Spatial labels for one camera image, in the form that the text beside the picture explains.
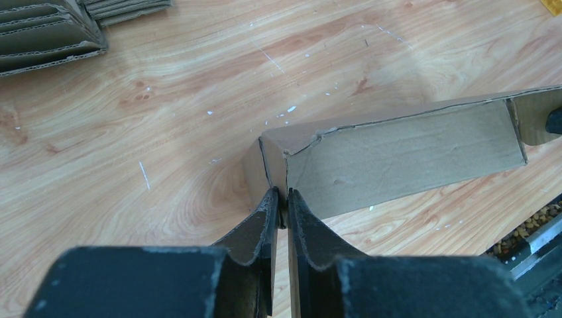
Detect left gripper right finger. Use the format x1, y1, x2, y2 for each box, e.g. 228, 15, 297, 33
287, 189, 531, 317

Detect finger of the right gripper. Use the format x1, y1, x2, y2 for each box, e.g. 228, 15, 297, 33
545, 107, 562, 134

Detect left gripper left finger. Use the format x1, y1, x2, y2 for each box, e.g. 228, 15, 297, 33
24, 188, 278, 317

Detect brown cardboard box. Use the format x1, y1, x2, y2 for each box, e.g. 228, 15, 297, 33
243, 86, 561, 219

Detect stack of flat cardboard blanks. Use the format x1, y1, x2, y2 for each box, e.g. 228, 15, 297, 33
1, 0, 172, 76

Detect yellow plastic triangle frame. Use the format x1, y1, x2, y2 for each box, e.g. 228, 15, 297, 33
540, 0, 562, 17

